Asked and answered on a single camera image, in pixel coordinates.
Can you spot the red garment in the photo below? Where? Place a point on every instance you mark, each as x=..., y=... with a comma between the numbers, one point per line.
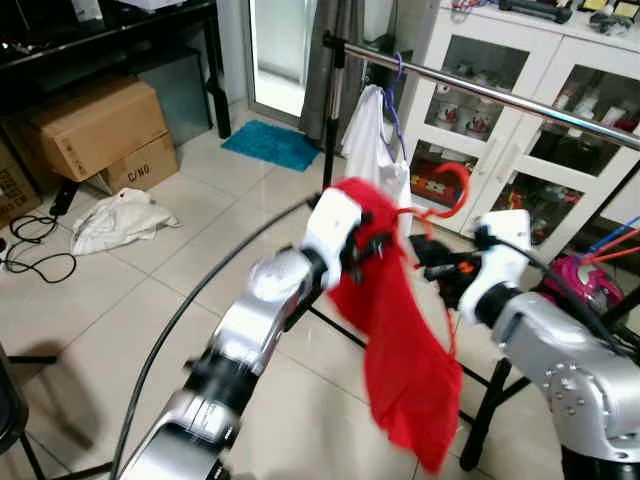
x=400, y=370

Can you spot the spare blue hanger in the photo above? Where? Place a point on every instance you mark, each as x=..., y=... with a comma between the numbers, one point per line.
x=610, y=236

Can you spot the spare red hanger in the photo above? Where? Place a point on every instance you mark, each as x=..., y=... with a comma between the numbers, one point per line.
x=615, y=254

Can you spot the plain white shirt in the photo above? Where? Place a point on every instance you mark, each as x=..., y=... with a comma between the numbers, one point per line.
x=372, y=150

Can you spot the pink vacuum cleaner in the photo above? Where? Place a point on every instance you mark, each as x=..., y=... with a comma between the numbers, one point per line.
x=580, y=285

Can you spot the teal floor mat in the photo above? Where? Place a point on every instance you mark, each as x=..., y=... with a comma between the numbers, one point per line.
x=270, y=145

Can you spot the metal clothes rack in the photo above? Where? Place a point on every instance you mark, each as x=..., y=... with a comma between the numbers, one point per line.
x=500, y=95

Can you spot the white glass door cabinet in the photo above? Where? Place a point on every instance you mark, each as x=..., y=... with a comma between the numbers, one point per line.
x=540, y=60

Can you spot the glass door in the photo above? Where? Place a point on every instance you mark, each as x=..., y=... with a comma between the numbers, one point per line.
x=280, y=50

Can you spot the grey curtain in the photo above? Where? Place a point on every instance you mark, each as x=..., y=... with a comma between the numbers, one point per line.
x=335, y=20

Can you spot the crumpled white cloth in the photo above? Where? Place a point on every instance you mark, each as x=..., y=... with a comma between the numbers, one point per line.
x=120, y=222

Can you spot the grey storage bin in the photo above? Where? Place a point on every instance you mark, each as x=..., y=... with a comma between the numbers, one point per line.
x=180, y=95

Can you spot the large cardboard box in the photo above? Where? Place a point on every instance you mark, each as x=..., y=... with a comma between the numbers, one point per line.
x=95, y=125

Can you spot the black desk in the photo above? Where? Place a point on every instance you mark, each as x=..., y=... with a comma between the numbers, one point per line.
x=100, y=35

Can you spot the dark brown cardboard box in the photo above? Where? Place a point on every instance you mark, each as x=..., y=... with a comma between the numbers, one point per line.
x=15, y=185

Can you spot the black chair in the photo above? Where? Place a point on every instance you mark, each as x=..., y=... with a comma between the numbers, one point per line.
x=10, y=400

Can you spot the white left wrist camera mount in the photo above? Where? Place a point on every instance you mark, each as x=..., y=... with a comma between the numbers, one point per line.
x=330, y=225

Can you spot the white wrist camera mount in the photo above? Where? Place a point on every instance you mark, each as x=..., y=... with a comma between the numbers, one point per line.
x=330, y=225
x=505, y=250

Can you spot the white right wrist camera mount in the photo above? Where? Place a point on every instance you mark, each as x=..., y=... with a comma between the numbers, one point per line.
x=505, y=250

